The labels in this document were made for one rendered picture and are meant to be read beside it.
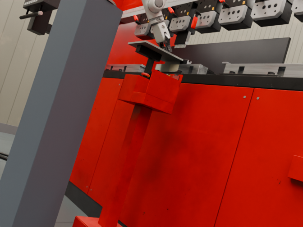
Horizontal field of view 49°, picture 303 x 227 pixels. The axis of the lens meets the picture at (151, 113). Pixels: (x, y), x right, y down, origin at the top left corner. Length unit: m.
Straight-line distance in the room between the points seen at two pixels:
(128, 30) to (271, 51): 1.16
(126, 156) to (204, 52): 1.37
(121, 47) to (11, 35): 2.34
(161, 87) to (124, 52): 1.38
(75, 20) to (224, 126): 0.69
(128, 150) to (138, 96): 0.23
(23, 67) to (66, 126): 3.61
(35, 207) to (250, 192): 0.77
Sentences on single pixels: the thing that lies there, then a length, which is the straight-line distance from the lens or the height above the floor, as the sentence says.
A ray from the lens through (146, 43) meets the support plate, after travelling 1.72.
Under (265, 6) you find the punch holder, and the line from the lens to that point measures 1.59.
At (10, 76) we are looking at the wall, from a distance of 4.79.
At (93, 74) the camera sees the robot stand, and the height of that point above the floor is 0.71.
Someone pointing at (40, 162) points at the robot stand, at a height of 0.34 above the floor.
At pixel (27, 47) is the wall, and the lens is 4.87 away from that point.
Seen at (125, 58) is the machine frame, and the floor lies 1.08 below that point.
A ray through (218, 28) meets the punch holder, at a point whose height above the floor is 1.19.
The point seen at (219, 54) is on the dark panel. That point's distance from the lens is 2.45.
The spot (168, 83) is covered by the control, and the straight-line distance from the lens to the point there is 1.40.
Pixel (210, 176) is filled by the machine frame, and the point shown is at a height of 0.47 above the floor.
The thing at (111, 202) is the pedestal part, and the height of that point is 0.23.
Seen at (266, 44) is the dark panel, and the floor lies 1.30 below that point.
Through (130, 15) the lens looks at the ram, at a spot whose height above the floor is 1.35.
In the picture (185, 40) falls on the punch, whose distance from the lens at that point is 1.92.
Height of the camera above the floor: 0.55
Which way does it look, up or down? 4 degrees up
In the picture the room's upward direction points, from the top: 17 degrees clockwise
